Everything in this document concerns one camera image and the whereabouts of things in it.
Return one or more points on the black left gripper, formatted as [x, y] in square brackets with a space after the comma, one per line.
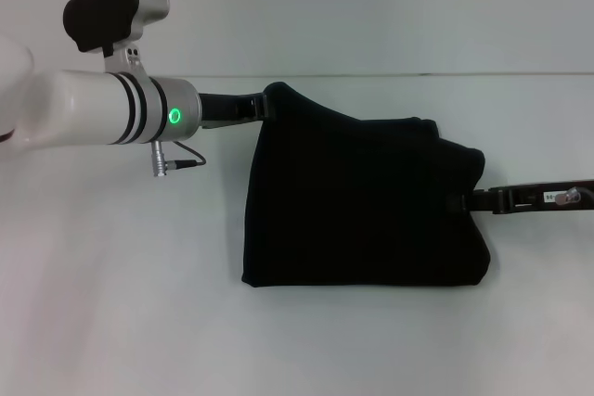
[223, 108]

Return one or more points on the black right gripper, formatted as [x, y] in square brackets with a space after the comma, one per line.
[543, 199]

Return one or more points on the black T-shirt with FREE print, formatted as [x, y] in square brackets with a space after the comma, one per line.
[362, 206]

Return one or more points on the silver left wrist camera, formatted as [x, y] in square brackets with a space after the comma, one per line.
[111, 11]

